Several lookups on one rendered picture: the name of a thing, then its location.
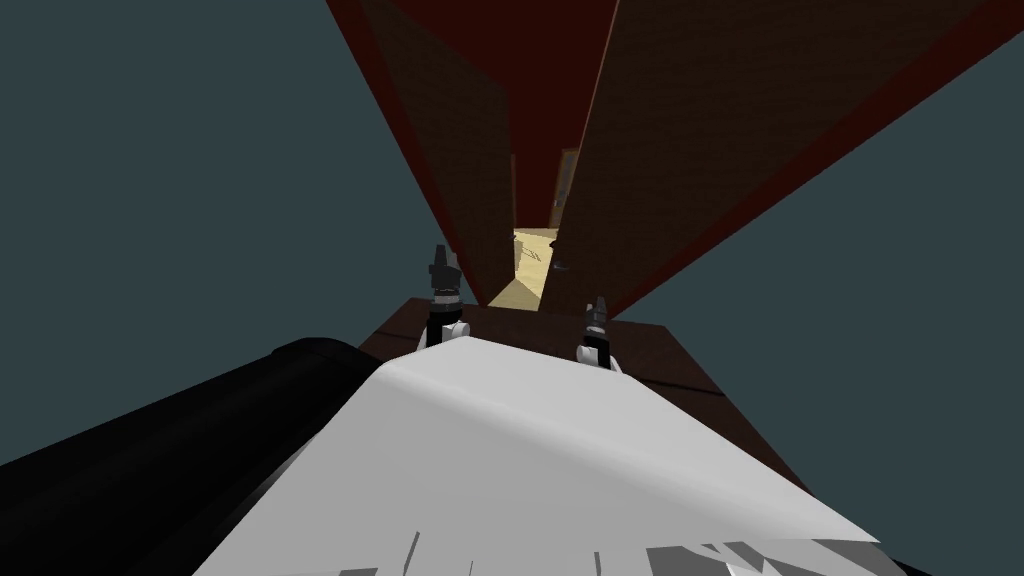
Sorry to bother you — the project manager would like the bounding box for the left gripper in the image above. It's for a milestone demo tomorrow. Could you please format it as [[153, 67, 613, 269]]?
[[428, 243, 465, 305]]

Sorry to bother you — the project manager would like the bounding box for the brown door leaf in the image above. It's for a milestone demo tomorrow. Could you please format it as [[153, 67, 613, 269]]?
[[539, 0, 995, 318], [357, 0, 518, 308]]

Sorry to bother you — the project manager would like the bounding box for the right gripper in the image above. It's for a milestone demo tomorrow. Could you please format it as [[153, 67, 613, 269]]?
[[583, 295, 612, 337]]

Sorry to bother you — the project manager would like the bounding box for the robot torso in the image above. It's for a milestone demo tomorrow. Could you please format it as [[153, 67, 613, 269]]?
[[190, 335, 910, 576]]

